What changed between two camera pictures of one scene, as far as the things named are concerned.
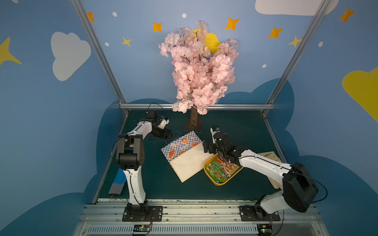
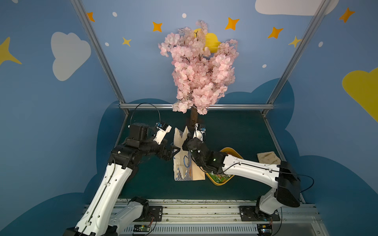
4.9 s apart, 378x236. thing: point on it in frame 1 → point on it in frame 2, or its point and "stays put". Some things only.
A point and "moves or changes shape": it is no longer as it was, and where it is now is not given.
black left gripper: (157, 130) → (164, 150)
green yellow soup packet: (214, 169) stays put
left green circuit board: (141, 228) stays put
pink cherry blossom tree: (202, 70) stays put
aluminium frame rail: (215, 106) stays put
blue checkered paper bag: (186, 155) moves or changes shape
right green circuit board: (265, 229) stays put
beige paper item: (272, 155) stays put
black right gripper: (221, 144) → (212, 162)
